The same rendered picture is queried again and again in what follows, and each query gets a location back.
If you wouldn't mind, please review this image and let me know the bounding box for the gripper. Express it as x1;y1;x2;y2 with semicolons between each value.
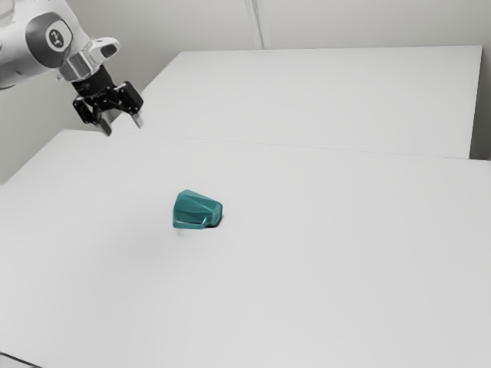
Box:
71;64;145;137

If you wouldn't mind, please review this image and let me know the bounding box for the teal faceted mug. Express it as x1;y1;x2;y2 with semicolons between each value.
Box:
170;189;224;231

